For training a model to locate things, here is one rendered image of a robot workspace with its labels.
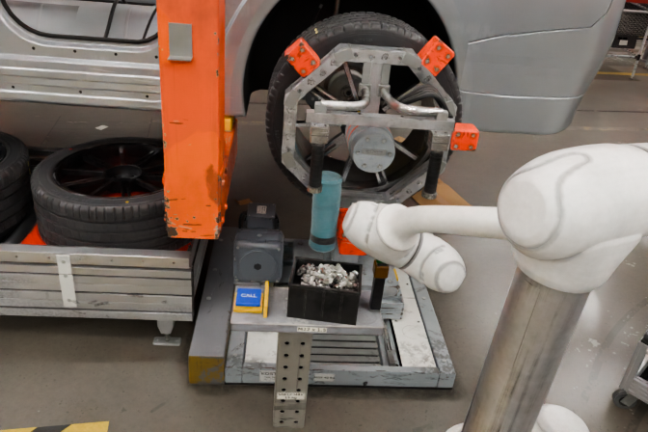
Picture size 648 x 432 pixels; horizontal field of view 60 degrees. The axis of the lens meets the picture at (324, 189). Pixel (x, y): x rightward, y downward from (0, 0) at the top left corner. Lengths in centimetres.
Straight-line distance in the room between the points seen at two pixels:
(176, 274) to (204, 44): 82
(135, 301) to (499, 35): 161
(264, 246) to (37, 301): 81
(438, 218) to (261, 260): 104
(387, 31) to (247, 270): 95
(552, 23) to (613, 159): 154
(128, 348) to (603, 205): 182
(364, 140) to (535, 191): 100
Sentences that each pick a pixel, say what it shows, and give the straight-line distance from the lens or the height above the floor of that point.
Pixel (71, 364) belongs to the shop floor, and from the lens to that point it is 223.
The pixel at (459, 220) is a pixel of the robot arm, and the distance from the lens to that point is 109.
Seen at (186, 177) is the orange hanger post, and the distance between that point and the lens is 173.
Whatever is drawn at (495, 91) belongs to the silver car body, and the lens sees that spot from 228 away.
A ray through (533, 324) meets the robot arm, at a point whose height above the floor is 101.
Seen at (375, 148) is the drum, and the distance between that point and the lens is 167.
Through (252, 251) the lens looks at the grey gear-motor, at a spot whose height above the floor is 38.
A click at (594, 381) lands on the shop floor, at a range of 243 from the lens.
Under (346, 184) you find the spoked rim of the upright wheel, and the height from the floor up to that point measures 62.
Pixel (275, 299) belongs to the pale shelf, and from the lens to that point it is 170.
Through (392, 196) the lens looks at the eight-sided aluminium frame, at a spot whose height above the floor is 64.
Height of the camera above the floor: 150
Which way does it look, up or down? 27 degrees down
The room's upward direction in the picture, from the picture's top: 5 degrees clockwise
